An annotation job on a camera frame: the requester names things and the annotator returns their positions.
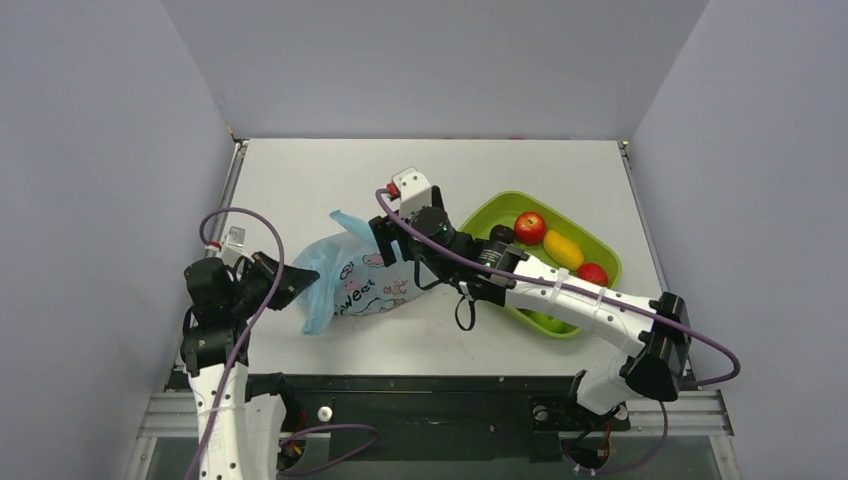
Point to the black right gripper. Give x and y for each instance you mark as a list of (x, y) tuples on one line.
[(385, 235)]

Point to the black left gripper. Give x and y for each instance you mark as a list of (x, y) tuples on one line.
[(297, 280)]

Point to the blue printed plastic bag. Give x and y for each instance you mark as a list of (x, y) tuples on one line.
[(353, 279)]

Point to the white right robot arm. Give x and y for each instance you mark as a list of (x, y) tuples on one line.
[(650, 335)]

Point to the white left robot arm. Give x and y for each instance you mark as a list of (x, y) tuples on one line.
[(239, 415)]

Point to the dark purple fake plum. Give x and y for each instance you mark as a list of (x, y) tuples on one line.
[(503, 234)]

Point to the yellow fake mango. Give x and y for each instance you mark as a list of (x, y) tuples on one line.
[(564, 251)]

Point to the small red fake apple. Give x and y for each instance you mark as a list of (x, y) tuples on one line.
[(593, 273)]

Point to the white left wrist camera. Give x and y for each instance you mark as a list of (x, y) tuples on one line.
[(230, 249)]

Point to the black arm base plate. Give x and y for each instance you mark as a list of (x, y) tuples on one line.
[(465, 418)]

